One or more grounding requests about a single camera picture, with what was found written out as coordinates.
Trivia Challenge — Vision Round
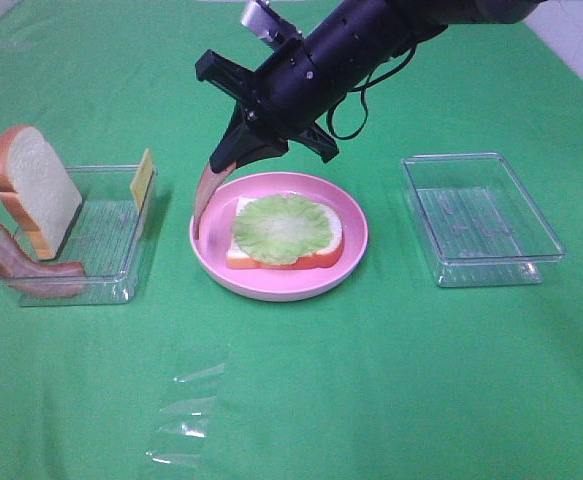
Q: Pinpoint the yellow toy cheese slice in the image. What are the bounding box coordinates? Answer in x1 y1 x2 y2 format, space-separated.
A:
130 148 154 212

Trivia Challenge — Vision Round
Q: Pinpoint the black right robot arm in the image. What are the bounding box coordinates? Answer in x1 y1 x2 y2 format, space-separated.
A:
195 1 537 173

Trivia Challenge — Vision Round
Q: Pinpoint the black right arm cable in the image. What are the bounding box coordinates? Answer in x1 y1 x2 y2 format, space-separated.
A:
324 29 422 141

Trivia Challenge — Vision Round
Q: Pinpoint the toy bacon strip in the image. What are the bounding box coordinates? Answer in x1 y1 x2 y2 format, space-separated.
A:
192 162 236 239
0 224 85 299

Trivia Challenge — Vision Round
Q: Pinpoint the toy bread slice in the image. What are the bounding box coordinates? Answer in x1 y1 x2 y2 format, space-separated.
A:
226 195 346 270
0 125 82 260

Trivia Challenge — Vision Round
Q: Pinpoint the clear plastic tray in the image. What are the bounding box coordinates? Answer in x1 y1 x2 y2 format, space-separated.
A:
400 152 566 288
0 165 159 307

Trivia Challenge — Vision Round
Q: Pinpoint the clear plastic film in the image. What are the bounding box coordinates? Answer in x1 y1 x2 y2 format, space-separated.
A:
140 346 228 479

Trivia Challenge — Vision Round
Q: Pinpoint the green tablecloth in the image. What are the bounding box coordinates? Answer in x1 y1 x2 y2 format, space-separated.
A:
0 1 583 479

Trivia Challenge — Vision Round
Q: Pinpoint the pink round plate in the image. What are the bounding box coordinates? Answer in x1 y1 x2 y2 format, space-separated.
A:
190 172 369 302

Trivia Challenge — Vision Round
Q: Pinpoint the green toy lettuce leaf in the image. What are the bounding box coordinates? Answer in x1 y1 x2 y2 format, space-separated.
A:
231 193 336 266

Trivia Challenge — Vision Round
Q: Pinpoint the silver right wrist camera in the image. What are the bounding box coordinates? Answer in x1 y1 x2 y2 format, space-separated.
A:
240 0 302 51

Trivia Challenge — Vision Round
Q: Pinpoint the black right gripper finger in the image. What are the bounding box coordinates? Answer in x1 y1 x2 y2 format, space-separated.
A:
209 109 261 173
236 134 289 168

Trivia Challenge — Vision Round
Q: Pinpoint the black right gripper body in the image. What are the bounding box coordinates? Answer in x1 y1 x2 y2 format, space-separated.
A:
195 29 371 163

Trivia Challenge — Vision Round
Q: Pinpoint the clear right plastic tray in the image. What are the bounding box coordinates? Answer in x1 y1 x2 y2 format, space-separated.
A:
400 152 566 288

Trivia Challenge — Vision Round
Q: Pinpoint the clear left plastic tray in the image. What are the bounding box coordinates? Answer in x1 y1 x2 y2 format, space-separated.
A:
0 165 159 307

